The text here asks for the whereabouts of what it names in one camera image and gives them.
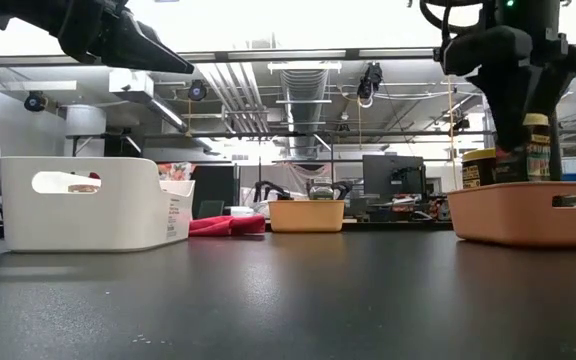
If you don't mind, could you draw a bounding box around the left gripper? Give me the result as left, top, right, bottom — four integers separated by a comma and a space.
50, 0, 196, 75

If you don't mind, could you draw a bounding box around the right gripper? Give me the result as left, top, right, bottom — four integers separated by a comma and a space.
440, 25, 576, 151

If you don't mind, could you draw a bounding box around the yellow lid spice jar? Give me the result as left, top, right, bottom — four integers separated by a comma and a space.
495, 113, 553, 184
461, 148, 499, 190

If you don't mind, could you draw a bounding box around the green lid spice jar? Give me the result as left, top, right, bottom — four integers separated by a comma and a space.
306, 177, 336, 202

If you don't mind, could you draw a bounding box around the black divider panel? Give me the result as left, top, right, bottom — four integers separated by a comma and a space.
550, 113, 564, 182

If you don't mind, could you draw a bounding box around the orange plastic bin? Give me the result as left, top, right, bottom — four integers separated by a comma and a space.
446, 180, 576, 249

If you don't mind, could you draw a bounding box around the floral print bag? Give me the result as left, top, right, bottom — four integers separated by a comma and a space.
157, 162, 197, 182

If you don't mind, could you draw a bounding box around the white plastic bin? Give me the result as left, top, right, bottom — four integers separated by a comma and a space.
0, 156, 196, 253

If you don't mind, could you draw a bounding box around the dark chair back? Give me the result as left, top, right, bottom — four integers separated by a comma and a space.
197, 199, 226, 220

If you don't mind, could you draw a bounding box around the red cloth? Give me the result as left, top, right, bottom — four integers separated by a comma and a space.
188, 214, 268, 238

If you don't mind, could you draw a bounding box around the yellow plastic bin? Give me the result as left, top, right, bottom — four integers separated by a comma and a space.
267, 199, 346, 234

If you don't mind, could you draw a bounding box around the white ceiling air duct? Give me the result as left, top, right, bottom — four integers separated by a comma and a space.
108, 67, 189, 131

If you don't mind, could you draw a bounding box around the black ceiling camera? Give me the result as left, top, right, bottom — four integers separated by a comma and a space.
23, 91, 48, 113
187, 79, 208, 102

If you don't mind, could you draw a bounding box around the black hanging camera mount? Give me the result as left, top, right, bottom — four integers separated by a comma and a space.
356, 62, 384, 100

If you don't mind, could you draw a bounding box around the silver ceiling duct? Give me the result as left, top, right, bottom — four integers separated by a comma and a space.
280, 68, 330, 156

